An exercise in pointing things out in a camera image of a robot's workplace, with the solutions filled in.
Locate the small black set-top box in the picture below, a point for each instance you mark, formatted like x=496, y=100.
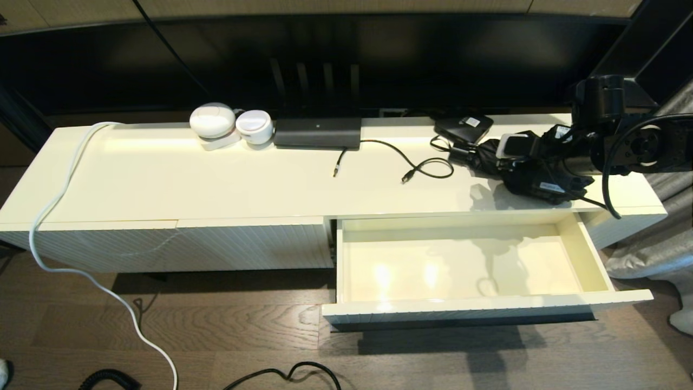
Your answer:
x=460, y=129

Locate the black router with antennas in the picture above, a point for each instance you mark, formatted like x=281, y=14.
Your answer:
x=316, y=134

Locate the white fluted drawer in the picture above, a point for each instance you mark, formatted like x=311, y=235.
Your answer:
x=460, y=265

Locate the black umbrella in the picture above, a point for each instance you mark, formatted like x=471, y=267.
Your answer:
x=482, y=154

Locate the black shelf unit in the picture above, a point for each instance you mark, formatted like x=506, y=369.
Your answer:
x=666, y=49

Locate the black television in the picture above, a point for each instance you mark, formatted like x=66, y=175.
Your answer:
x=379, y=54

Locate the white rounded floor object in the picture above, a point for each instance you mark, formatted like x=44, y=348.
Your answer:
x=683, y=323

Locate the small white round device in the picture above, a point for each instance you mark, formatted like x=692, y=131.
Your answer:
x=254, y=127

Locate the grey curtain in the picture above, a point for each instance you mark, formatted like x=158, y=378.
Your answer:
x=666, y=238

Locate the white tv cabinet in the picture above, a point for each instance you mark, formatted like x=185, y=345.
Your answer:
x=216, y=184

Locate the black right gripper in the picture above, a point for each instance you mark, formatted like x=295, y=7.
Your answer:
x=560, y=162

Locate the white egg-shaped device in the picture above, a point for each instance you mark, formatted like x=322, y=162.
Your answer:
x=212, y=120

